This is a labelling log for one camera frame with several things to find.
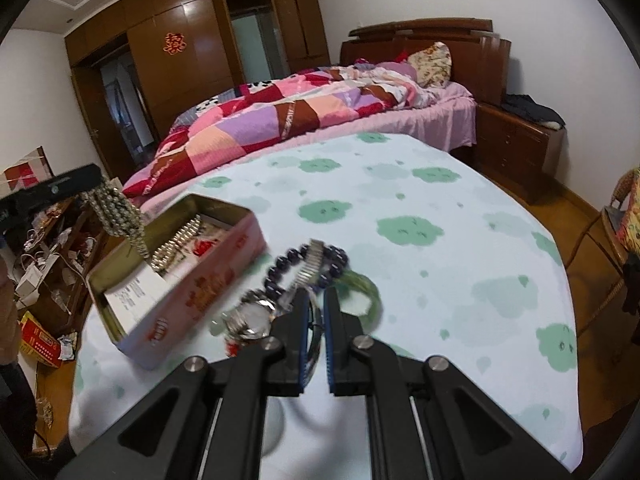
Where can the wooden nightstand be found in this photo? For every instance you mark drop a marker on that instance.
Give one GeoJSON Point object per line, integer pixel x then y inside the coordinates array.
{"type": "Point", "coordinates": [520, 155]}

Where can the pink metal tin box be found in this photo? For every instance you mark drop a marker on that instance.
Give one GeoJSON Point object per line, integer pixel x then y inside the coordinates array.
{"type": "Point", "coordinates": [200, 285]}

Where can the red cardboard box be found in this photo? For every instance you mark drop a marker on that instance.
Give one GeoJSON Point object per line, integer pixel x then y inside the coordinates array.
{"type": "Point", "coordinates": [42, 342]}

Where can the colourful patterned cushion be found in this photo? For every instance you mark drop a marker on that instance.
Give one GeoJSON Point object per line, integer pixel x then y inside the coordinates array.
{"type": "Point", "coordinates": [631, 220]}

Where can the patchwork quilt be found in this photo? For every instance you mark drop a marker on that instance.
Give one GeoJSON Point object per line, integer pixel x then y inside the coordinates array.
{"type": "Point", "coordinates": [260, 120]}

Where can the wicker chair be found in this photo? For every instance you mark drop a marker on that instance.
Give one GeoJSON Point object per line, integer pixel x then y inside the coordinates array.
{"type": "Point", "coordinates": [607, 260]}

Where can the silver wristwatch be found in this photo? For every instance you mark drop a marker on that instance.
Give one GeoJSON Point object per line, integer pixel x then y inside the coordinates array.
{"type": "Point", "coordinates": [250, 320]}

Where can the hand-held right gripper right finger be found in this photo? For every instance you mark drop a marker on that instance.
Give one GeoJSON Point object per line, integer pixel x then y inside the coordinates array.
{"type": "Point", "coordinates": [329, 330]}

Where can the red paper cutting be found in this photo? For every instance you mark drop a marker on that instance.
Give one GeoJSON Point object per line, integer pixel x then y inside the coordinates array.
{"type": "Point", "coordinates": [173, 43]}

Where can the wooden wardrobe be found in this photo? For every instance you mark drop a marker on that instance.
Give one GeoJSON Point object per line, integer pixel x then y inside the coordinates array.
{"type": "Point", "coordinates": [175, 90]}

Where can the cluttered wooden shelf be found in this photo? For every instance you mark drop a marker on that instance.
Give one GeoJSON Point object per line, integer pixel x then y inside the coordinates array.
{"type": "Point", "coordinates": [60, 270]}

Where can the wooden headboard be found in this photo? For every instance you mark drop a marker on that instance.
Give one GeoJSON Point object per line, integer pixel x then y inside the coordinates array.
{"type": "Point", "coordinates": [475, 55]}

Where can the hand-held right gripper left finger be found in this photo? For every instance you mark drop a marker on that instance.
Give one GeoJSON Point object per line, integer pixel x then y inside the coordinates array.
{"type": "Point", "coordinates": [302, 325]}

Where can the green jade bangle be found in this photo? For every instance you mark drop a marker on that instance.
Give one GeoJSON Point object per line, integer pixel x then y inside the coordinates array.
{"type": "Point", "coordinates": [367, 290]}

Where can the floral pillow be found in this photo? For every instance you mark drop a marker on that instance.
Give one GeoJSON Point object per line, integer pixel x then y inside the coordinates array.
{"type": "Point", "coordinates": [432, 65]}

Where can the purple pillow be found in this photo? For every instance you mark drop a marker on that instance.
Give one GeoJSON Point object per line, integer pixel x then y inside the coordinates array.
{"type": "Point", "coordinates": [395, 69]}

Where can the cloud print tablecloth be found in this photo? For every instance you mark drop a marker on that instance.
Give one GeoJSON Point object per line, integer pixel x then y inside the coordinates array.
{"type": "Point", "coordinates": [425, 240]}

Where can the bed with pink sheet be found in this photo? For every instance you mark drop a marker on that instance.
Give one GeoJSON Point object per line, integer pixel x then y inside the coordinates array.
{"type": "Point", "coordinates": [425, 120]}

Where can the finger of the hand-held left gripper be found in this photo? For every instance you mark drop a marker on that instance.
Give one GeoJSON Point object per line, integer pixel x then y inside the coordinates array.
{"type": "Point", "coordinates": [65, 185]}

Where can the dark folded clothes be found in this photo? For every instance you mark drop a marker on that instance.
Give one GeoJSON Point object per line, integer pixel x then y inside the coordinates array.
{"type": "Point", "coordinates": [532, 110]}

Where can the red and white carton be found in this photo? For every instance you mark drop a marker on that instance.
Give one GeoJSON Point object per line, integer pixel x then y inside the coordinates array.
{"type": "Point", "coordinates": [25, 167]}

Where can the white card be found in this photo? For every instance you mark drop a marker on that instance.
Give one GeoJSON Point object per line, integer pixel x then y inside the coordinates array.
{"type": "Point", "coordinates": [135, 295]}

